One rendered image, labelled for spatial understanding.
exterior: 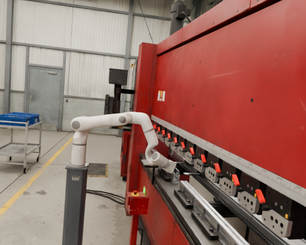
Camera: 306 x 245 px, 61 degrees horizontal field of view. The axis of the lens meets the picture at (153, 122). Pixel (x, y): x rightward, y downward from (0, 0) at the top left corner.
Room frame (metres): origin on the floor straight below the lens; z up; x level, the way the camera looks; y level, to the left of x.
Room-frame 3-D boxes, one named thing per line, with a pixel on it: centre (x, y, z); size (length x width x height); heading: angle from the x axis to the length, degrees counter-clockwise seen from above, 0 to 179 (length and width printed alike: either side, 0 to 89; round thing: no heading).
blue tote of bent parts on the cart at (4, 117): (4.73, 2.55, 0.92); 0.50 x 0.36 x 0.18; 98
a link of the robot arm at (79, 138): (2.22, 0.61, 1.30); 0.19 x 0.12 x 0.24; 174
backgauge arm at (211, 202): (2.07, -0.72, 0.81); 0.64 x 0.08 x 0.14; 104
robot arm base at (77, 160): (2.19, 0.61, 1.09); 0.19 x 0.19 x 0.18
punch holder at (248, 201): (1.22, -0.53, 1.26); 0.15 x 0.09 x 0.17; 14
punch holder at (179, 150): (2.20, -0.29, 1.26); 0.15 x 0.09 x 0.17; 14
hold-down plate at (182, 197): (1.96, -0.29, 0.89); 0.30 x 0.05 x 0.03; 14
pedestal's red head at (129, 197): (2.17, 0.07, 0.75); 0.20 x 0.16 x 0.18; 15
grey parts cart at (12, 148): (4.90, 2.56, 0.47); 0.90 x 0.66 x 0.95; 8
